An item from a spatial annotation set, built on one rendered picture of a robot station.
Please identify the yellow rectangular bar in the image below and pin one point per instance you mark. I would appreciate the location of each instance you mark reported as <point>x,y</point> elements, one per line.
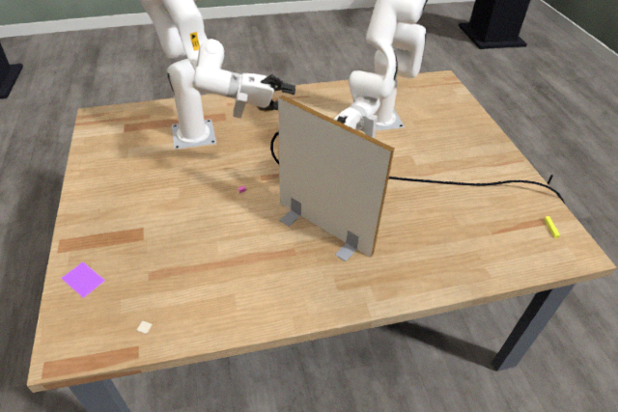
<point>551,227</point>

